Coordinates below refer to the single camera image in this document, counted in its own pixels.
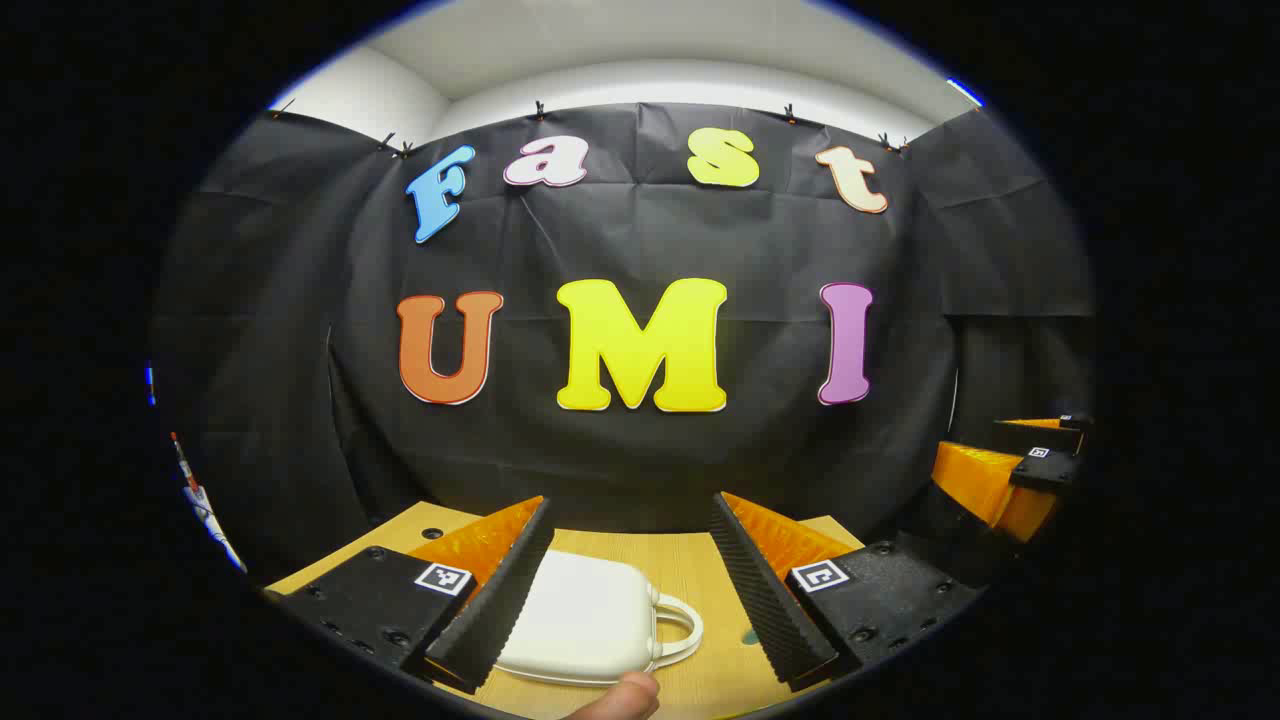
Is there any black backdrop cloth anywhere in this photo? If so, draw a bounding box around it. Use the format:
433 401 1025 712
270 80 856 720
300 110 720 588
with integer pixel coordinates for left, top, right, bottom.
150 100 1096 586

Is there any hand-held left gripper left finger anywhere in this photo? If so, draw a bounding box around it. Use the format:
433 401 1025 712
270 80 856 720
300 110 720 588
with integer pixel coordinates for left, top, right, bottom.
262 495 556 696

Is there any white suitcase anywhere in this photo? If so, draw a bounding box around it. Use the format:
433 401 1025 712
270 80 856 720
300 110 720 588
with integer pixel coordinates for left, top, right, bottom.
495 548 704 688

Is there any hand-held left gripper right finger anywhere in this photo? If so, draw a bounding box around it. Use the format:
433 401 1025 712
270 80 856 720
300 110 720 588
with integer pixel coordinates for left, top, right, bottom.
708 490 986 693

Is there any white printed banner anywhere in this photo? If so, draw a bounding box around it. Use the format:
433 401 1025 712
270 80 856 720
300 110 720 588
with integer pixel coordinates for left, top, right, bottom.
168 430 249 573

